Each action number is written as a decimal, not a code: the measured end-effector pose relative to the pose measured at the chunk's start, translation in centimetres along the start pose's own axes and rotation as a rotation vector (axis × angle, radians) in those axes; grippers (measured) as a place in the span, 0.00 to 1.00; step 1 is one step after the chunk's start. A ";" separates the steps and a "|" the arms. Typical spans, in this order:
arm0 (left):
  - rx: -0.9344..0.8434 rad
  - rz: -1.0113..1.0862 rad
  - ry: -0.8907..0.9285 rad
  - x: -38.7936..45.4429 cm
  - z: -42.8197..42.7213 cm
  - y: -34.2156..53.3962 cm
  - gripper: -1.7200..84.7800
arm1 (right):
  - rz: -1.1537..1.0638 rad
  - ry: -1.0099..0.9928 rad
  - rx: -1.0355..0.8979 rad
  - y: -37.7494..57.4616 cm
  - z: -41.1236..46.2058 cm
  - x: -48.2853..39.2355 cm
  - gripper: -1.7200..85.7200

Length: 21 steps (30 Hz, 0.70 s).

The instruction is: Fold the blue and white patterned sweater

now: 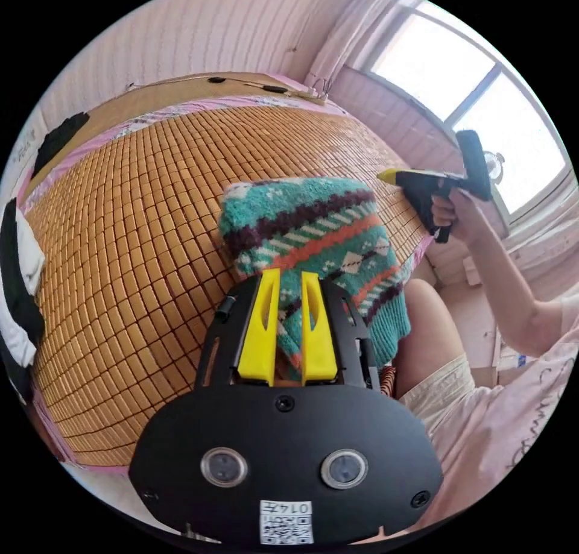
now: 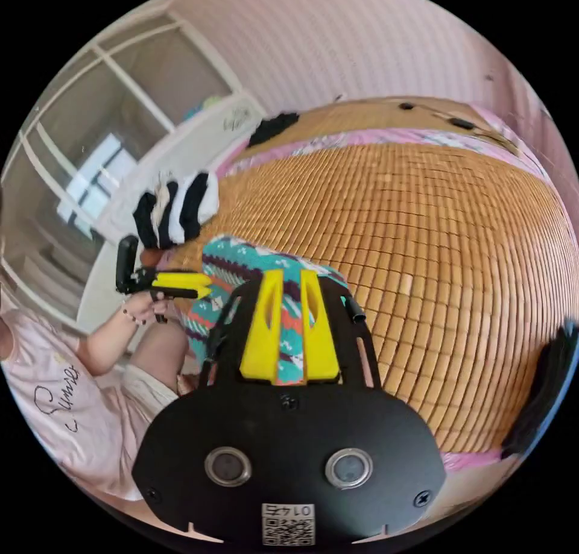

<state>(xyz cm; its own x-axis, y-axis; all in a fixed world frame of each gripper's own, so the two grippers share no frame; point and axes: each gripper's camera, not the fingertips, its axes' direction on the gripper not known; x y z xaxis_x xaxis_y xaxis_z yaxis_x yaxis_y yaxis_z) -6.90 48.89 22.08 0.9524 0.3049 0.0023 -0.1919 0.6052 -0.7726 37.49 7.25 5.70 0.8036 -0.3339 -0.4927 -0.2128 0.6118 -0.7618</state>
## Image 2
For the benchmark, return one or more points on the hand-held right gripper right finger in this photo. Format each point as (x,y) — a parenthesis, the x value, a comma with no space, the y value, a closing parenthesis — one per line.
(320,341)

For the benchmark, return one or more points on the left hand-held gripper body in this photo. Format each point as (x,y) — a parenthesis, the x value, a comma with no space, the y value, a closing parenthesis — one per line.
(144,279)

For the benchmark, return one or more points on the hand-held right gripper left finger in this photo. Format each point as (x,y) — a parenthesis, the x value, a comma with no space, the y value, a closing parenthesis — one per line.
(258,337)

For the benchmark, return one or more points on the blue and white patterned sweater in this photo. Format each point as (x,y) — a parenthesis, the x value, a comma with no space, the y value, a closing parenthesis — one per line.
(230,261)

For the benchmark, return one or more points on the person's left forearm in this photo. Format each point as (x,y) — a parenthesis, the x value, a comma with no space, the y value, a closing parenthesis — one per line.
(106,343)

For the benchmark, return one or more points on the person's left hand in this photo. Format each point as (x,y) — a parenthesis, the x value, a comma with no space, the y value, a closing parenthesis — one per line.
(144,310)

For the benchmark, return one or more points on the black and white striped garment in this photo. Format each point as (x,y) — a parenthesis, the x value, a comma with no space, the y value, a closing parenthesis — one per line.
(190,206)

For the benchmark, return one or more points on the bed with woven mat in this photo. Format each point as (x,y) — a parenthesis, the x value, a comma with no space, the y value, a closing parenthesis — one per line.
(429,246)

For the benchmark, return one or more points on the person's body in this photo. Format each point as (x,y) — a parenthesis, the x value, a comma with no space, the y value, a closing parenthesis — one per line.
(68,405)

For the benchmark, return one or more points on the small black garment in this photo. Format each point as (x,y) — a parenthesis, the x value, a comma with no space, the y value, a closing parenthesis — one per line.
(273,128)

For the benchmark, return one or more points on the long black garment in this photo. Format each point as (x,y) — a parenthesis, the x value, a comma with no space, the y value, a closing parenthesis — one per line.
(540,395)

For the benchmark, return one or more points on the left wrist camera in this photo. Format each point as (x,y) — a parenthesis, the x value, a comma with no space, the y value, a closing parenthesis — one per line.
(126,264)

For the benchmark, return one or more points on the window with white frame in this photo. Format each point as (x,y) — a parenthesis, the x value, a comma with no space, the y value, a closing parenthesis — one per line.
(90,188)

